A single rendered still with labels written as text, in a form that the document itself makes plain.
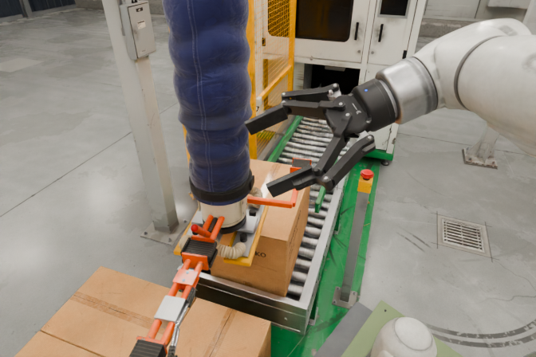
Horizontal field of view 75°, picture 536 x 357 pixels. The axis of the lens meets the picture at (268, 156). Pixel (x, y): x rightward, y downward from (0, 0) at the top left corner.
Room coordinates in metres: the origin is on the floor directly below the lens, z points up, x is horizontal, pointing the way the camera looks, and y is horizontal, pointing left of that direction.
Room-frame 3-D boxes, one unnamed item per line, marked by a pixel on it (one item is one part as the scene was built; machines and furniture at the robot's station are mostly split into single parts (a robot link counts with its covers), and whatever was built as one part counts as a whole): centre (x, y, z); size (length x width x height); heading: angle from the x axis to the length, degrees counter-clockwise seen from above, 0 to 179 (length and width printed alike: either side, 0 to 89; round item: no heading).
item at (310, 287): (2.14, -0.55, 0.50); 2.31 x 0.05 x 0.19; 160
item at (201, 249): (0.80, 0.22, 1.22); 0.10 x 0.08 x 0.06; 79
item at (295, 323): (1.14, 0.14, 0.48); 0.70 x 0.03 x 0.15; 70
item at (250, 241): (1.03, 0.08, 1.12); 0.34 x 0.10 x 0.05; 169
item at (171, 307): (0.59, 0.26, 1.22); 0.07 x 0.07 x 0.04; 79
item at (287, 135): (2.67, -0.11, 0.60); 1.60 x 0.10 x 0.09; 160
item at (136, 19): (2.15, 0.75, 1.62); 0.20 x 0.05 x 0.30; 160
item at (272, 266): (1.46, 0.02, 0.75); 0.60 x 0.40 x 0.40; 164
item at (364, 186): (1.52, -0.52, 0.50); 0.07 x 0.07 x 1.00; 70
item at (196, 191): (1.04, 0.17, 1.34); 0.23 x 0.23 x 0.04
